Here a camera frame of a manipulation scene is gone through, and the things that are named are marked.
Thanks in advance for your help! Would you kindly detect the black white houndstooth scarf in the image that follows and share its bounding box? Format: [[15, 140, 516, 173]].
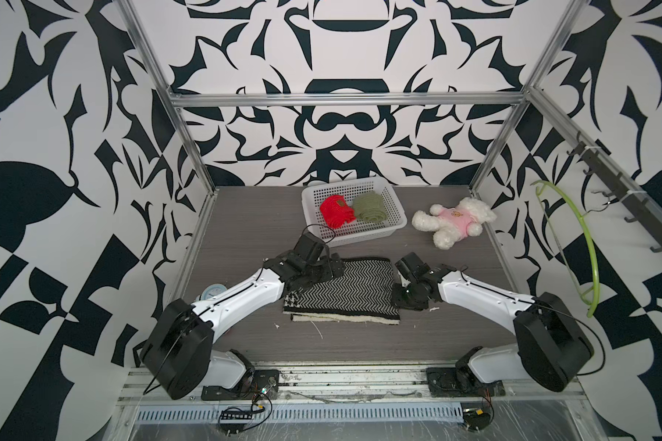
[[282, 257, 401, 325]]

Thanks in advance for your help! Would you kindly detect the red knitted scarf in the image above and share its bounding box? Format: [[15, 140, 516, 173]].
[[319, 195, 356, 230]]

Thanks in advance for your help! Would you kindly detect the green knitted scarf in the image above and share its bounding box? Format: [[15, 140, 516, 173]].
[[352, 192, 388, 223]]

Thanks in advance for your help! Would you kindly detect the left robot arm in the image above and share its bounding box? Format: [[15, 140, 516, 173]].
[[140, 233, 345, 400]]

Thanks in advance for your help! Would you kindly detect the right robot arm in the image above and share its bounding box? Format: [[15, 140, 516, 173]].
[[392, 253, 594, 395]]

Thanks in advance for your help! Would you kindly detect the white plastic basket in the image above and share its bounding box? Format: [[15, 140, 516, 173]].
[[302, 178, 407, 247]]

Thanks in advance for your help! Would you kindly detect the white teddy bear pink shirt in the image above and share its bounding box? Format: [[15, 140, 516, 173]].
[[411, 198, 498, 250]]

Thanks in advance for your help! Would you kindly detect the light blue alarm clock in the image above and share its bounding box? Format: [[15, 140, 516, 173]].
[[197, 284, 227, 301]]

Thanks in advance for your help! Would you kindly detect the black connector hub right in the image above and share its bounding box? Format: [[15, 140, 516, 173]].
[[463, 408, 493, 433]]

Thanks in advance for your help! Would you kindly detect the black connector hub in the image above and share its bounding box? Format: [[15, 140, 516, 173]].
[[217, 407, 256, 424], [463, 408, 493, 433]]

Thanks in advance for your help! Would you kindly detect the black connector hub left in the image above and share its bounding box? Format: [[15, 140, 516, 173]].
[[217, 407, 256, 424]]

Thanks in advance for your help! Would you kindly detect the green clothes hanger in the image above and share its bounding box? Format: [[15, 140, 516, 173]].
[[531, 180, 601, 318]]

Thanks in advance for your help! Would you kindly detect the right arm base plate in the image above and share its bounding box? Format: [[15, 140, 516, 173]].
[[425, 367, 506, 398]]

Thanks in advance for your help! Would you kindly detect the white slotted cable duct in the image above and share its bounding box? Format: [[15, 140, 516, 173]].
[[135, 402, 463, 424]]

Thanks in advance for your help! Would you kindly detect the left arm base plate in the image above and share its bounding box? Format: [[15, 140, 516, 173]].
[[202, 369, 281, 402]]

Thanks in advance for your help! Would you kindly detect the grey wall hook rail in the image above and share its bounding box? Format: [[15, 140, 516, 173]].
[[569, 132, 662, 254]]

